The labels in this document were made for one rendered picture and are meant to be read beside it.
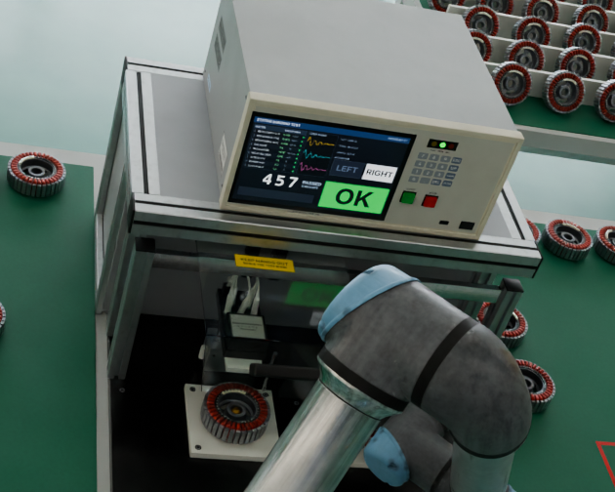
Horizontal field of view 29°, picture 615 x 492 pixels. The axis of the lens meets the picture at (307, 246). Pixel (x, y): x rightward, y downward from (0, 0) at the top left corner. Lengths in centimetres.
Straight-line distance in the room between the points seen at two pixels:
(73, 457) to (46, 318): 31
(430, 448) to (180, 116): 72
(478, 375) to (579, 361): 116
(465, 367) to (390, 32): 87
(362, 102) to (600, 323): 95
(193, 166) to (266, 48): 22
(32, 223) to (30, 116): 165
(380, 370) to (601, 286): 141
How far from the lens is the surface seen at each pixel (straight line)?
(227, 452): 191
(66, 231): 229
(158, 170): 187
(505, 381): 129
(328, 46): 191
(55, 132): 387
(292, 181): 180
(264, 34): 188
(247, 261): 181
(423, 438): 167
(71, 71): 419
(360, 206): 185
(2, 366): 201
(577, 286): 262
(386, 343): 128
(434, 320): 128
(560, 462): 220
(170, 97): 205
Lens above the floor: 219
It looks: 37 degrees down
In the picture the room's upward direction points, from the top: 19 degrees clockwise
